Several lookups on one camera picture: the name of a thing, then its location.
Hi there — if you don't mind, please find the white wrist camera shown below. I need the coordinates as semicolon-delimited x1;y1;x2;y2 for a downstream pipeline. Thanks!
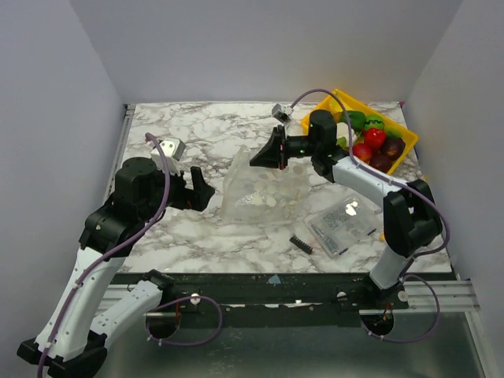
150;138;186;176
271;103;294;124

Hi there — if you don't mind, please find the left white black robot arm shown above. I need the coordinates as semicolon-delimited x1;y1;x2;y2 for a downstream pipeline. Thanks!
17;157;215;377

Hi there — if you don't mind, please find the clear bag of screws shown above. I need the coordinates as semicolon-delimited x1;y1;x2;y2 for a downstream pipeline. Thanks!
306;195;382;258

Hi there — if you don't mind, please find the yellow plastic bin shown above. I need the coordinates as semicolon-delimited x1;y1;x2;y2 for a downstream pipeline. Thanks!
300;88;420;175

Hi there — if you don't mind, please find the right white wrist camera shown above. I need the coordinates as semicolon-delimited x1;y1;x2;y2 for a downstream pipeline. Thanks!
271;103;294;124

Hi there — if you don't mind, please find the red toy apple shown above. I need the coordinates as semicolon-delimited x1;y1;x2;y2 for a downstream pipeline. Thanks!
352;143;373;163

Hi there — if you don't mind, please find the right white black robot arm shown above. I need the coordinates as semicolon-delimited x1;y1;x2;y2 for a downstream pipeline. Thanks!
250;105;449;309

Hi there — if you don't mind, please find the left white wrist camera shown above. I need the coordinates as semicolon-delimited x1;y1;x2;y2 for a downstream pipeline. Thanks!
150;138;186;176

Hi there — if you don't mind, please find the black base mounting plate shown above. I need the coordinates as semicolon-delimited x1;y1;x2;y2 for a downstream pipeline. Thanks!
112;269;421;328

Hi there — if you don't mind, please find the black comb-like part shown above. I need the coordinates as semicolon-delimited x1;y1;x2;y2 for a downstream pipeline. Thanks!
289;235;313;255

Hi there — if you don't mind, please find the clear zip top bag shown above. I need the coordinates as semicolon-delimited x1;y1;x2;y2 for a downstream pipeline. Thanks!
220;145;309;225

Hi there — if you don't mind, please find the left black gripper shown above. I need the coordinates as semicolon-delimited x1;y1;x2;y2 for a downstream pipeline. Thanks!
141;161;215;221

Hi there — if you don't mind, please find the green toy watermelon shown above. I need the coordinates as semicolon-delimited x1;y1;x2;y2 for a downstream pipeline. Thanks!
364;114;385;132

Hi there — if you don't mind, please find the white toy cauliflower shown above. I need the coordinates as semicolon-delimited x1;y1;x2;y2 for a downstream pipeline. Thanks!
336;122;359;149

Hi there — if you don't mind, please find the dark purple toy fruit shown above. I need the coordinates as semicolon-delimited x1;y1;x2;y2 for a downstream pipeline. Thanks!
380;137;406;161

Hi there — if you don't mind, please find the dark red toy plum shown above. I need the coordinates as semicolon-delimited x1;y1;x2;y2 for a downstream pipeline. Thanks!
369;154;394;173

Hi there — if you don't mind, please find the aluminium extrusion rail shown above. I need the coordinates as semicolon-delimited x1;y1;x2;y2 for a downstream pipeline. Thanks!
405;280;480;313

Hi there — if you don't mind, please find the green toy bell pepper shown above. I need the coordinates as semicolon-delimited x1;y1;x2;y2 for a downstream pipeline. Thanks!
347;110;367;132

